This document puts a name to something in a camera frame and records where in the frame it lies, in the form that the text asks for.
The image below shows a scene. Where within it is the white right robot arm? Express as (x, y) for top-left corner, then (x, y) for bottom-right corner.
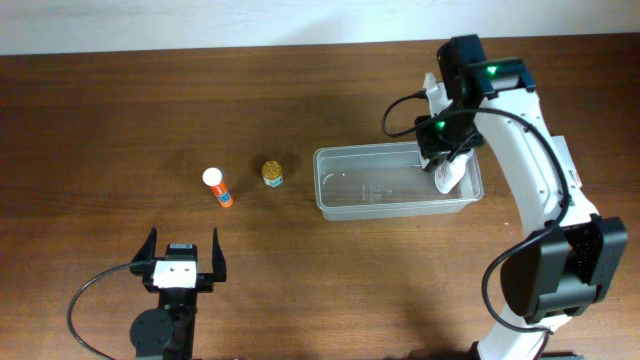
(413, 35), (628, 359)

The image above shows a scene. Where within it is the orange Redoxon tablet tube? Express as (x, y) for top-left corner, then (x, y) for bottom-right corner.
(202, 167), (234, 208)

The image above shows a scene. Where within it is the small gold-lidded balm jar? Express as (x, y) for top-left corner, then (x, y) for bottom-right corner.
(261, 160), (283, 187)

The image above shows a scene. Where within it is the clear plastic container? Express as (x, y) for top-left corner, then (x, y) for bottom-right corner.
(313, 141), (484, 221)

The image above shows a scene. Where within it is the white spray bottle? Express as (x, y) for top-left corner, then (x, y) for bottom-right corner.
(434, 152), (473, 194)

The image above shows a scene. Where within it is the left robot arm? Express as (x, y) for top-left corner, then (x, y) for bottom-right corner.
(130, 228), (227, 359)

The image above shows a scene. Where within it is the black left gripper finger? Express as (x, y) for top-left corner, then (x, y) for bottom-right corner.
(131, 227), (157, 268)
(211, 229), (227, 282)

